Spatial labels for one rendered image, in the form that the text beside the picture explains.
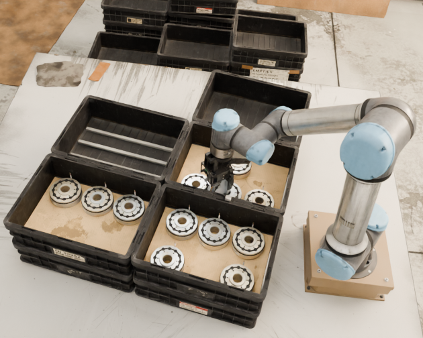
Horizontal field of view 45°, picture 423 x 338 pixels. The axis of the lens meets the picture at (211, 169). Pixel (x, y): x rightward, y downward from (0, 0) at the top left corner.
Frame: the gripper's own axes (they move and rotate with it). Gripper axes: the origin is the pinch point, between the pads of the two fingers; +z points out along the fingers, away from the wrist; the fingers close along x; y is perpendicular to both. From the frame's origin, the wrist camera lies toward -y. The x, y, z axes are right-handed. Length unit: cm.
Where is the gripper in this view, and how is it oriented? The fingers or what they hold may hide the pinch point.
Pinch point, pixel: (221, 187)
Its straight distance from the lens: 173.7
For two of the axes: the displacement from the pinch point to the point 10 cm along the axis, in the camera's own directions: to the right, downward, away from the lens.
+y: -8.5, 3.6, -3.7
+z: -0.7, 6.3, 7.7
